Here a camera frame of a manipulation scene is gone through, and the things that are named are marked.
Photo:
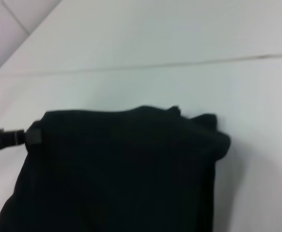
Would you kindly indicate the black t-shirt with white print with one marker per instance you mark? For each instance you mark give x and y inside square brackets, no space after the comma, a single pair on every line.
[119,174]

